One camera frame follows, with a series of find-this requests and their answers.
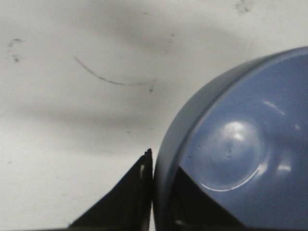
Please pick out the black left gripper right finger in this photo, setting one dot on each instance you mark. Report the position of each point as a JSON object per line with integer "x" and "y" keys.
{"x": 191, "y": 208}

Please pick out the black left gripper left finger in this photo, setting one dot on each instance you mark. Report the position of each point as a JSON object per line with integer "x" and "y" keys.
{"x": 127, "y": 205}

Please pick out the blue bowl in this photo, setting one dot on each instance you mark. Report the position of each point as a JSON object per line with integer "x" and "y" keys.
{"x": 243, "y": 139}

